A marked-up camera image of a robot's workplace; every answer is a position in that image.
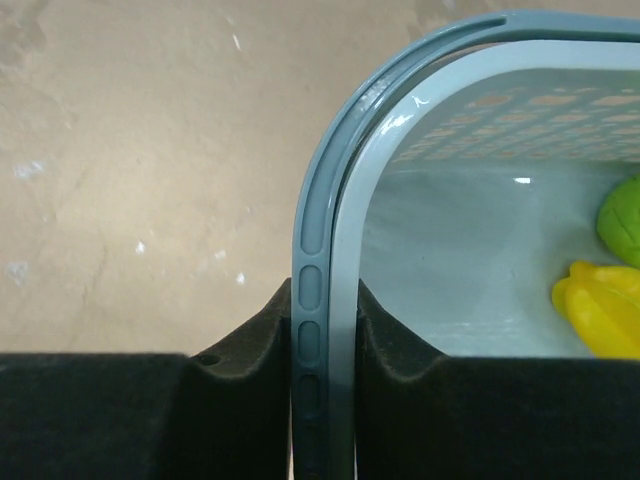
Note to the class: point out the yellow star fruit toy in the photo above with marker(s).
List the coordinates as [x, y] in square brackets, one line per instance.
[601, 303]

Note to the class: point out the green chayote toy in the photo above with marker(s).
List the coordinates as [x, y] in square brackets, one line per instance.
[618, 221]

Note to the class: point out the light blue plastic basket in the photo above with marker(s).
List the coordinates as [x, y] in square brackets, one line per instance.
[457, 184]

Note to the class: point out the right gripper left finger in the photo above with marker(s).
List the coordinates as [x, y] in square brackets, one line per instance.
[223, 413]

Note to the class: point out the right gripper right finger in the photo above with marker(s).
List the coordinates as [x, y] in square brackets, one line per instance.
[422, 414]

